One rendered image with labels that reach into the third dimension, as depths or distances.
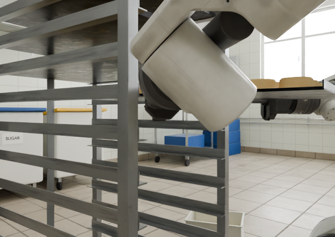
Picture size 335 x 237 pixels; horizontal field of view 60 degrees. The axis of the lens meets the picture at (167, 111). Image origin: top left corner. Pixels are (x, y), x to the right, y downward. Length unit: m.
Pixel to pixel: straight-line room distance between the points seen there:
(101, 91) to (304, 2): 0.51
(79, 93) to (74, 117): 2.18
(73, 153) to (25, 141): 0.47
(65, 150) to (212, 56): 2.67
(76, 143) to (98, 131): 2.26
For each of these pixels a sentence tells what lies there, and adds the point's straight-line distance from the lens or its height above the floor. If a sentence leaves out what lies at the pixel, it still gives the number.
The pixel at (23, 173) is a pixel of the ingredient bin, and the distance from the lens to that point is 2.74.
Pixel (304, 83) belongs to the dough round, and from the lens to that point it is 0.49.
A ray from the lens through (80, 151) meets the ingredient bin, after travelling 2.96.
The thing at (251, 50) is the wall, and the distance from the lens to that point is 5.56.
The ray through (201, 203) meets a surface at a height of 0.43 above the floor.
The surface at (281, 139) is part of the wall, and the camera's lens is 5.28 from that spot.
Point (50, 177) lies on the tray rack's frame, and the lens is 1.23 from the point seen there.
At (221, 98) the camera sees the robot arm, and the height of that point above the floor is 0.75.
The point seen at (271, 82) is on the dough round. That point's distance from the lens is 0.51.
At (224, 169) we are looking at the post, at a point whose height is 0.55.
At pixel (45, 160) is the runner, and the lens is 0.85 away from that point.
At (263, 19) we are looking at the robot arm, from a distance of 0.24.
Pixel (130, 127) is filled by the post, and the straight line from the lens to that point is 0.57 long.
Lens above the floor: 0.74
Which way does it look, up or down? level
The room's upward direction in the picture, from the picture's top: straight up
